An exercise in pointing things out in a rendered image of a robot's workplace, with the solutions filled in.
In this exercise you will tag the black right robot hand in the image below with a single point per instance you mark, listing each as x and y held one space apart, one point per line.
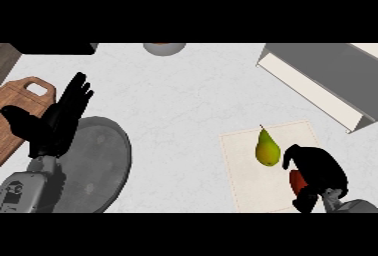
320 170

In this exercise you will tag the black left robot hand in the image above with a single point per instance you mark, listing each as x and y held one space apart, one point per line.
58 120

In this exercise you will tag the red bell pepper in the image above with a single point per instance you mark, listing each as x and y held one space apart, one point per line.
298 182

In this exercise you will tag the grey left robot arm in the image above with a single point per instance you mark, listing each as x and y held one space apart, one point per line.
30 190

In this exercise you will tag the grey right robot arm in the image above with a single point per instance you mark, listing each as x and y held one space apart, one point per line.
352 202

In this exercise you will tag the beige placemat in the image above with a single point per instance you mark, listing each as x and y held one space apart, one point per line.
268 181

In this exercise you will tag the grey white tiered shelf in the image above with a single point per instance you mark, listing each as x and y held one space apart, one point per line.
326 83

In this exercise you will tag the brown wooden cutting board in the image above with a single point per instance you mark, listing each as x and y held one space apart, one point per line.
20 110

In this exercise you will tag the green yellow pear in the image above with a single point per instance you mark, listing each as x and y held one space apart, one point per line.
268 150

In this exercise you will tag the round dark grey plate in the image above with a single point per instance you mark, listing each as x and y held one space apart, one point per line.
97 166

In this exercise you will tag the black appliance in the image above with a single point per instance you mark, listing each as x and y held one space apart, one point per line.
54 48

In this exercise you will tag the grey round bowl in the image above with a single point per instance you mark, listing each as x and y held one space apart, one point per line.
165 49

